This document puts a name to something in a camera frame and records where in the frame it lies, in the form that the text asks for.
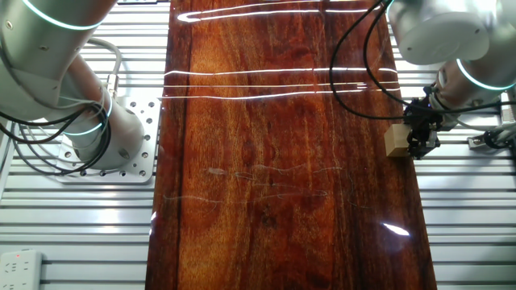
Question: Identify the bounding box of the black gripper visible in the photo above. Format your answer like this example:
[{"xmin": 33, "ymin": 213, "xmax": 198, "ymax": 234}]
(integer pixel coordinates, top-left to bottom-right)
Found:
[{"xmin": 404, "ymin": 98, "xmax": 443, "ymax": 161}]

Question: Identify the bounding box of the small tan wooden block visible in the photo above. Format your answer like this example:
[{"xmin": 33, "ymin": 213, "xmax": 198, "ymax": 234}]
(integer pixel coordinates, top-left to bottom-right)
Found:
[{"xmin": 383, "ymin": 123, "xmax": 413, "ymax": 158}]

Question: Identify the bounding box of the glossy wood-grain mat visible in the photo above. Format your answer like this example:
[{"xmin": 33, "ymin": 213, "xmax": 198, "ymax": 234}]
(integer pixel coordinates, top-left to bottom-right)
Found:
[{"xmin": 144, "ymin": 0, "xmax": 439, "ymax": 290}]

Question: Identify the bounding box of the white power strip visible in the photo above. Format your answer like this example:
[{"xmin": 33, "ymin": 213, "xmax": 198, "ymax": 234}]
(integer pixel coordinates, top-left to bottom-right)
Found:
[{"xmin": 0, "ymin": 249, "xmax": 44, "ymax": 290}]

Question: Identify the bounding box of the camera mount with black knob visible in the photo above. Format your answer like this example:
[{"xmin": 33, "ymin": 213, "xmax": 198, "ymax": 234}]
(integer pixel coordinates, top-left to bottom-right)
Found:
[{"xmin": 467, "ymin": 122, "xmax": 516, "ymax": 151}]

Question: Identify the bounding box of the black cable with thick plug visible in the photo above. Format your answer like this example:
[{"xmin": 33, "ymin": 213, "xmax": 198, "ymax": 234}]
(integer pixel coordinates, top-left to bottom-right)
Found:
[{"xmin": 361, "ymin": 0, "xmax": 516, "ymax": 114}]

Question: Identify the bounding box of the silver labelled depth camera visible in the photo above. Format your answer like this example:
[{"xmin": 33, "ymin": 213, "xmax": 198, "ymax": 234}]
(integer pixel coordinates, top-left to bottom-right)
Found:
[{"xmin": 499, "ymin": 91, "xmax": 516, "ymax": 124}]

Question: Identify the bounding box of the thin black cable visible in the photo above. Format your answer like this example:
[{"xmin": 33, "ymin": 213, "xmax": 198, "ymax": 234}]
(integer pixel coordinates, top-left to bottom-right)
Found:
[{"xmin": 328, "ymin": 0, "xmax": 408, "ymax": 121}]

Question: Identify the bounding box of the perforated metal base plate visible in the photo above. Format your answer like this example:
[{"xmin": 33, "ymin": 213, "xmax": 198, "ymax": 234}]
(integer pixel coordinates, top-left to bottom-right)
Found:
[{"xmin": 54, "ymin": 96, "xmax": 162, "ymax": 185}]

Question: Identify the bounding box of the grey cable with metal connector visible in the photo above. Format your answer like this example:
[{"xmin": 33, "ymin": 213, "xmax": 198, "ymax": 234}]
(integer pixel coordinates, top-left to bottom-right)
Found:
[{"xmin": 86, "ymin": 37, "xmax": 123, "ymax": 100}]

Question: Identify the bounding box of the black looped cable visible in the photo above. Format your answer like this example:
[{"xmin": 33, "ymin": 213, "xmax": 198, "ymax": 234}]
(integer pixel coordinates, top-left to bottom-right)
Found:
[{"xmin": 10, "ymin": 100, "xmax": 114, "ymax": 177}]

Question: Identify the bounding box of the long black cable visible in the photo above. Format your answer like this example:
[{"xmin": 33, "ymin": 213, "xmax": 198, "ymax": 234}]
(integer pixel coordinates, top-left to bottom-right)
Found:
[{"xmin": 0, "ymin": 103, "xmax": 96, "ymax": 156}]

